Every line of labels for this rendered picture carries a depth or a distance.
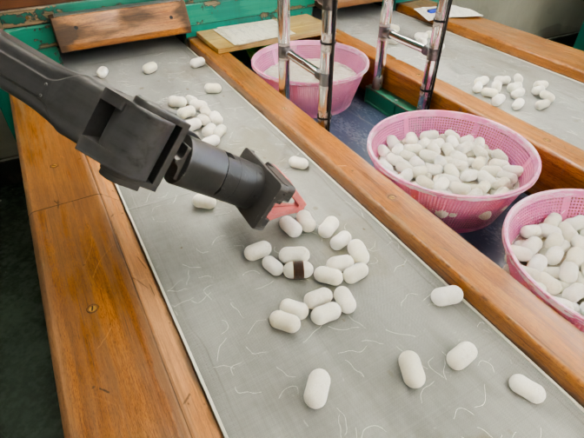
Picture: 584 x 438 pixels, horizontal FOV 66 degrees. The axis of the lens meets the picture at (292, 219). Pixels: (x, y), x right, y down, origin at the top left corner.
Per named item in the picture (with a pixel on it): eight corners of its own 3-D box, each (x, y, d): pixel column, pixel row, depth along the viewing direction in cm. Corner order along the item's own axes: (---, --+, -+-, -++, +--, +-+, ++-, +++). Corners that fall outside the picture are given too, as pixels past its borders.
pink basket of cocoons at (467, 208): (484, 274, 63) (505, 222, 57) (331, 201, 76) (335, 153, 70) (542, 189, 79) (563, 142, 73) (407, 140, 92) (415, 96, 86)
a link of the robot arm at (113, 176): (102, 179, 43) (142, 99, 42) (76, 141, 51) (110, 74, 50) (202, 215, 51) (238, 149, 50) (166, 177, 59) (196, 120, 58)
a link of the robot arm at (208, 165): (167, 189, 46) (190, 139, 45) (145, 165, 51) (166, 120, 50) (220, 206, 51) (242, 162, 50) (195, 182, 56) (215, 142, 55)
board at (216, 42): (218, 54, 105) (217, 49, 104) (196, 36, 115) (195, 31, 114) (335, 32, 117) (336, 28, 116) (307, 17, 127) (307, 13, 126)
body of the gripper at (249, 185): (256, 150, 59) (211, 129, 54) (294, 189, 52) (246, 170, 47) (231, 190, 61) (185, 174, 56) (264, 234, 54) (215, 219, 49)
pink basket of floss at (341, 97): (351, 133, 94) (355, 90, 88) (235, 115, 100) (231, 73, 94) (374, 84, 113) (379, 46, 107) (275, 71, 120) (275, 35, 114)
